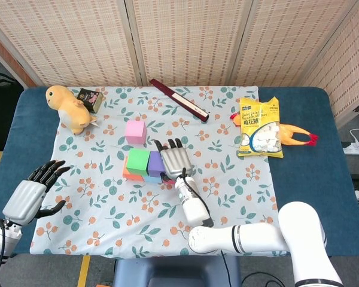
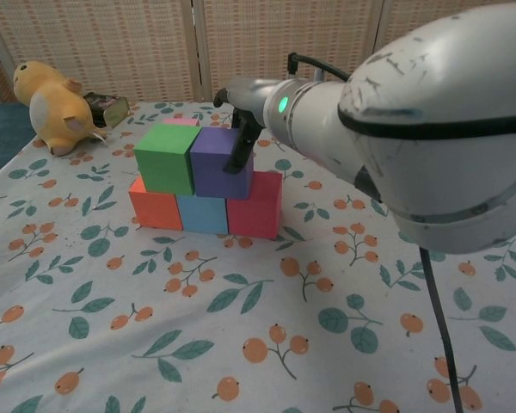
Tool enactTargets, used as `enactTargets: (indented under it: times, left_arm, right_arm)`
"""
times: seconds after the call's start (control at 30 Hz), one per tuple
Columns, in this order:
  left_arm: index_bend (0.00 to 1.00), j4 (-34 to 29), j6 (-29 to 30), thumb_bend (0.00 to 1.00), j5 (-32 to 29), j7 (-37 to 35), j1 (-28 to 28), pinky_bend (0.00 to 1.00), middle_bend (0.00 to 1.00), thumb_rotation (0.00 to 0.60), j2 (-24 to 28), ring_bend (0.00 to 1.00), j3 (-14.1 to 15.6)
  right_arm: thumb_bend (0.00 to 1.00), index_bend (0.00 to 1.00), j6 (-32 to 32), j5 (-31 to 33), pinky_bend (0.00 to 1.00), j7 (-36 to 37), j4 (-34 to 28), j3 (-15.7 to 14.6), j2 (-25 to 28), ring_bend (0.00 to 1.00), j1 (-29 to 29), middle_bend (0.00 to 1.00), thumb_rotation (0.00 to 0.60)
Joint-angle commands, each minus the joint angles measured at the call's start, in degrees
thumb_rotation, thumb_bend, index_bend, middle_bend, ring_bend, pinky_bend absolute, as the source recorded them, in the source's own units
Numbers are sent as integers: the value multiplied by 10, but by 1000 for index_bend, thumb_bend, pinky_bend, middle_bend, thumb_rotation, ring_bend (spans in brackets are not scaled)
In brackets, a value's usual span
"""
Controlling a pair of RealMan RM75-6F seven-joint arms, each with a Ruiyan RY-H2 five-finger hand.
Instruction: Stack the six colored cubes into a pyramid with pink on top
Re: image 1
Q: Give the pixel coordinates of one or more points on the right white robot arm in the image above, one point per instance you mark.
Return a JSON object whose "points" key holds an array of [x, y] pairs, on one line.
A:
{"points": [[251, 230]]}

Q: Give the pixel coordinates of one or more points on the dark rectangular food tin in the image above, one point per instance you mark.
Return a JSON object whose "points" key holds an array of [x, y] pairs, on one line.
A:
{"points": [[91, 100]]}

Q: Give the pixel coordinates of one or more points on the green foam cube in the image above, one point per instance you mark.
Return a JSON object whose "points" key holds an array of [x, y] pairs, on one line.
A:
{"points": [[137, 161]]}

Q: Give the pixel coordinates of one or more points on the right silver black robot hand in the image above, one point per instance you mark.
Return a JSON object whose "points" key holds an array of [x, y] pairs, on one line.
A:
{"points": [[176, 161]]}

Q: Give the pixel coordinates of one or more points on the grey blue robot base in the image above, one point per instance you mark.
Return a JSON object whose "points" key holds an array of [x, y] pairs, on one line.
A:
{"points": [[176, 272]]}

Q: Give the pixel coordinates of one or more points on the black chair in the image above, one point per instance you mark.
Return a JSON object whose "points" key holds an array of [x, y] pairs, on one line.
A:
{"points": [[3, 110]]}

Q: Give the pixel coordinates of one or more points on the purple foam cube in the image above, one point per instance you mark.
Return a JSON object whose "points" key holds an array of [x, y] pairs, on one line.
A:
{"points": [[155, 164]]}

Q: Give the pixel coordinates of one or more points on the red foam cube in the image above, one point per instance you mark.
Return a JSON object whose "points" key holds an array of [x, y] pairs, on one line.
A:
{"points": [[169, 180]]}

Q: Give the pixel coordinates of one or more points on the white power strip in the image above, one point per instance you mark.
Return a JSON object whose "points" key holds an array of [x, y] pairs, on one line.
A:
{"points": [[356, 148]]}

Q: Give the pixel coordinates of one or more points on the woven folding screen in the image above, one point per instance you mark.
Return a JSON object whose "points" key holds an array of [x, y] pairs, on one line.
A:
{"points": [[182, 39]]}

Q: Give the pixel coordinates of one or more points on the dark red folded fan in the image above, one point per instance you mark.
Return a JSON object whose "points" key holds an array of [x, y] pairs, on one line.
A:
{"points": [[179, 100]]}

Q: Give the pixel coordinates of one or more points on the light blue foam cube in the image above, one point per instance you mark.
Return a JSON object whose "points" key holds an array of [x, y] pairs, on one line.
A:
{"points": [[152, 179]]}

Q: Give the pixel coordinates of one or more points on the yellow plush animal toy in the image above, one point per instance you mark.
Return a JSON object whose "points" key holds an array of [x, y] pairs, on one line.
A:
{"points": [[68, 110]]}

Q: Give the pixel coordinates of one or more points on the yellow rubber chicken toy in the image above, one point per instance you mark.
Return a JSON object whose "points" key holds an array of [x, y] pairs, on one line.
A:
{"points": [[293, 136]]}

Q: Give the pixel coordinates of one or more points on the orange foam cube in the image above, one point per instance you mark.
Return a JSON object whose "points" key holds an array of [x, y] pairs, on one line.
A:
{"points": [[131, 176]]}

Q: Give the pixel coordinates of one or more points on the pink foam cube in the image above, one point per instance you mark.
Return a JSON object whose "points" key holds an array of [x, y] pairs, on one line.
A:
{"points": [[135, 131]]}

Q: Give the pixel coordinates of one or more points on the yellow marshmallow bag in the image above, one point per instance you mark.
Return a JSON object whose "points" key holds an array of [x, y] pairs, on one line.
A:
{"points": [[257, 119]]}

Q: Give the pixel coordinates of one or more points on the floral patterned tablecloth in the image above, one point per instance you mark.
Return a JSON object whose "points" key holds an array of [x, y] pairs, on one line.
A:
{"points": [[167, 227]]}

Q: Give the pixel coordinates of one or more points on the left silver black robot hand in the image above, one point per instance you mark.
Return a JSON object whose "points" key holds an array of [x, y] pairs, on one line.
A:
{"points": [[24, 197]]}

